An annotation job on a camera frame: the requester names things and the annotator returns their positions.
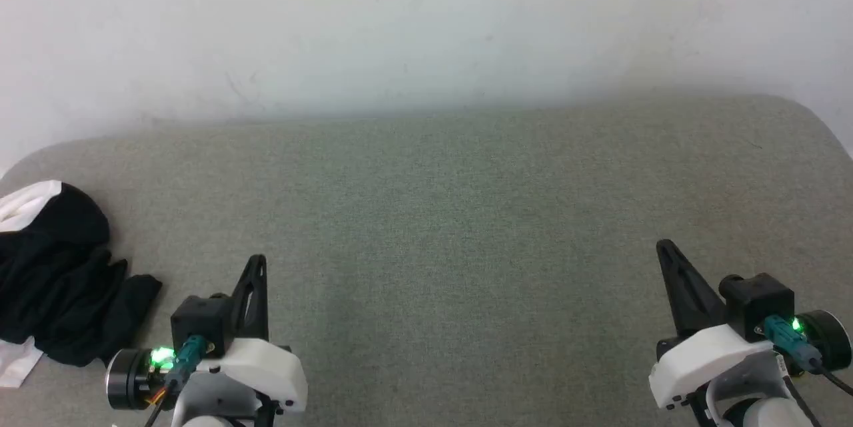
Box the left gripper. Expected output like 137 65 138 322
107 255 309 411

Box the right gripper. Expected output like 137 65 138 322
650 239 852 410

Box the black and white shirt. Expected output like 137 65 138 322
0 179 163 389

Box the teal left camera cable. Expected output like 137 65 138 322
143 336 209 427

